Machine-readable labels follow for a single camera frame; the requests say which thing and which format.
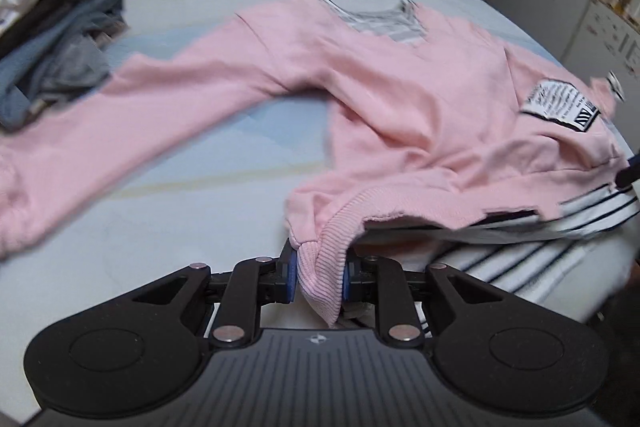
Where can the white cabinet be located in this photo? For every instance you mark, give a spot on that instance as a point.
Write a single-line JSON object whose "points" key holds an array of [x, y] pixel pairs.
{"points": [[585, 35]]}

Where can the blue denim jeans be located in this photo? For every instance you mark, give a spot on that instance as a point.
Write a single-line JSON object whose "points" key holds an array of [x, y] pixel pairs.
{"points": [[17, 67]]}

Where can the pink sweatshirt with striped trim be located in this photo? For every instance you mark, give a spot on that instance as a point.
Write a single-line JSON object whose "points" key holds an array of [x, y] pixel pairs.
{"points": [[507, 160]]}

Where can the grey knit garment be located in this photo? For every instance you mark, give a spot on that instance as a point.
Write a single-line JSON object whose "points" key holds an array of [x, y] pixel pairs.
{"points": [[74, 67]]}

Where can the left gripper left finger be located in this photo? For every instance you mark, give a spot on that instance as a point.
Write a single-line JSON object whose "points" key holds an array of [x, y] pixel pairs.
{"points": [[241, 294]]}

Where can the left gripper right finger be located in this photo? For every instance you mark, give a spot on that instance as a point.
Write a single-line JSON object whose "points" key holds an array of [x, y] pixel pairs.
{"points": [[392, 292]]}

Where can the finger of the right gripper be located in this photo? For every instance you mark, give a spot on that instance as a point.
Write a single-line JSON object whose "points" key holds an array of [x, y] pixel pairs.
{"points": [[627, 176]]}

